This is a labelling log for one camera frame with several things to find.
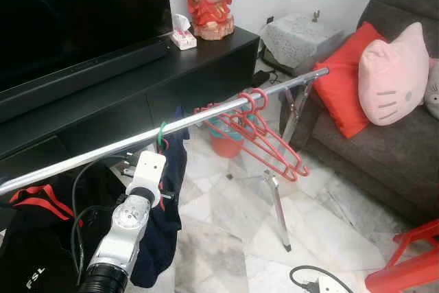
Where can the orange bin teal liner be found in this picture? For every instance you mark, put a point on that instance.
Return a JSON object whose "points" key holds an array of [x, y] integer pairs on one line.
{"points": [[226, 143]]}

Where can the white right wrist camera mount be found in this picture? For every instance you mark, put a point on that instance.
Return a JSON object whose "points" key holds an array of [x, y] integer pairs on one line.
{"points": [[333, 286]]}

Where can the grey owl face cushion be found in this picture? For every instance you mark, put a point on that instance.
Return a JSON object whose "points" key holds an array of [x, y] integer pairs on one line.
{"points": [[433, 90]]}

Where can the white pink tissue pack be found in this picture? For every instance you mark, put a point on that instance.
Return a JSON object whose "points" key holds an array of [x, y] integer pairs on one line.
{"points": [[182, 36]]}

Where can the black shirt red trim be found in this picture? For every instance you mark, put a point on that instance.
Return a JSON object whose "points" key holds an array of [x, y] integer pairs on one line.
{"points": [[34, 238]]}

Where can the navy shirt red collar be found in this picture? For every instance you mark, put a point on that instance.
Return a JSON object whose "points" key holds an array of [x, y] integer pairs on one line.
{"points": [[161, 238]]}

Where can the black TV cabinet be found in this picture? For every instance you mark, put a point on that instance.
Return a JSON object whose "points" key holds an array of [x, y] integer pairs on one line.
{"points": [[206, 66]]}

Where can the small brass bird figurine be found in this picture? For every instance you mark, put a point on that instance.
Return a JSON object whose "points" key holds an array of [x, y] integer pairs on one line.
{"points": [[316, 16]]}

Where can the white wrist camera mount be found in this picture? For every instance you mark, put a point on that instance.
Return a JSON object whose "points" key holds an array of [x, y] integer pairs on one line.
{"points": [[147, 169], [333, 286]]}

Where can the red deity statue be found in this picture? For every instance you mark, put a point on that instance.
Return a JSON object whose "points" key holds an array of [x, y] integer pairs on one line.
{"points": [[209, 1]]}

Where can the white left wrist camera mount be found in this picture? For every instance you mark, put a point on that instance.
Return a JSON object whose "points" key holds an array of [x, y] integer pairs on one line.
{"points": [[147, 169]]}

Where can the red plastic stool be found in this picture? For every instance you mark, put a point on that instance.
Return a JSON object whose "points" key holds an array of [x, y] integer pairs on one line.
{"points": [[405, 272]]}

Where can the red plastic hanger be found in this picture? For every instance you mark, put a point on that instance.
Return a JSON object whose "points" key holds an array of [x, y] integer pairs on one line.
{"points": [[302, 167], [293, 173]]}

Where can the red cushion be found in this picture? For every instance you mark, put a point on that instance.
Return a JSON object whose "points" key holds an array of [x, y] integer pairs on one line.
{"points": [[343, 94]]}

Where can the black wall plug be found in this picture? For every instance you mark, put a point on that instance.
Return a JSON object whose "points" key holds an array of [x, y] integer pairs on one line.
{"points": [[269, 20]]}

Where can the green plastic hanger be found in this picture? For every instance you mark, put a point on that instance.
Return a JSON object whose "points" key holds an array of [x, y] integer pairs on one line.
{"points": [[160, 135]]}

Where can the dark grey sofa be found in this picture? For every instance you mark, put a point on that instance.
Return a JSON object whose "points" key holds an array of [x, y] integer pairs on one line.
{"points": [[384, 162]]}

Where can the side table with lace cloth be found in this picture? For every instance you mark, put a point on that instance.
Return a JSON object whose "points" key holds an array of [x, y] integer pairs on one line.
{"points": [[298, 39]]}

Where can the silver clothes rack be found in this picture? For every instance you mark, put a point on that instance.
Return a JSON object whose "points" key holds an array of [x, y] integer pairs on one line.
{"points": [[82, 158]]}

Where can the black television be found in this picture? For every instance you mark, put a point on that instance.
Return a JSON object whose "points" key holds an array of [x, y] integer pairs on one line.
{"points": [[68, 12]]}

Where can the black power adapter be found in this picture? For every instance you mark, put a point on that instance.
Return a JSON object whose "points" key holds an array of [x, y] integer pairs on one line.
{"points": [[260, 77]]}

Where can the pink cat face cushion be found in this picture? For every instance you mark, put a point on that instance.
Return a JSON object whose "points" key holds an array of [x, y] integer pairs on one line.
{"points": [[394, 73]]}

